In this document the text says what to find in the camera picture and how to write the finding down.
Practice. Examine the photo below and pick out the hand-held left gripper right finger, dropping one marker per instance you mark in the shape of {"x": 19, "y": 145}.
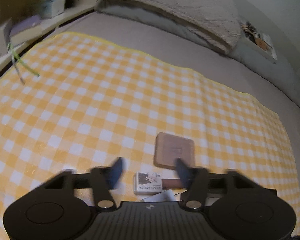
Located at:
{"x": 183, "y": 173}

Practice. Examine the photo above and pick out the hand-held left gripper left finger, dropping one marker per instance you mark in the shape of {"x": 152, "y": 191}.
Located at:
{"x": 116, "y": 173}

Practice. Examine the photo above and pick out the brown square carved block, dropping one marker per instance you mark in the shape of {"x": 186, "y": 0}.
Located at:
{"x": 171, "y": 150}

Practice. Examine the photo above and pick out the small white printed carton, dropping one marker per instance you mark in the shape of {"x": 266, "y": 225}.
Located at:
{"x": 147, "y": 183}

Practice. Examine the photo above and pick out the white charger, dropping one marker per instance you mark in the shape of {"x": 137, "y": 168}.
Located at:
{"x": 160, "y": 196}

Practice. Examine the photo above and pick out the brown tube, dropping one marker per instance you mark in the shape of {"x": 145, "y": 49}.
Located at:
{"x": 171, "y": 183}

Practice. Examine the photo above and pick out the yellow checked mat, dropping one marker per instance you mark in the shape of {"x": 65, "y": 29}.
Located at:
{"x": 115, "y": 100}

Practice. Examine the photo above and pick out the grey folded duvet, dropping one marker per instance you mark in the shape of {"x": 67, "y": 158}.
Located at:
{"x": 265, "y": 75}

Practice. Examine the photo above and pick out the green bookmark ribbons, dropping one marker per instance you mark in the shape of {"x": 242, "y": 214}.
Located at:
{"x": 22, "y": 63}

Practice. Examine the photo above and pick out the white tray box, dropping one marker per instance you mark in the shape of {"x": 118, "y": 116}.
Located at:
{"x": 261, "y": 42}

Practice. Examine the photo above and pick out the grey quilted pillow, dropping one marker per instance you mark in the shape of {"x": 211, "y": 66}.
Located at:
{"x": 185, "y": 7}

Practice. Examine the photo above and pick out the purple book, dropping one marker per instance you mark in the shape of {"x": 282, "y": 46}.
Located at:
{"x": 27, "y": 28}

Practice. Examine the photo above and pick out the tissue box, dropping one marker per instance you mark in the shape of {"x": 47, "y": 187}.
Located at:
{"x": 51, "y": 6}

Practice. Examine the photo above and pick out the wooden shelf unit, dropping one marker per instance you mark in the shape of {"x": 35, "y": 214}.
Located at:
{"x": 5, "y": 0}

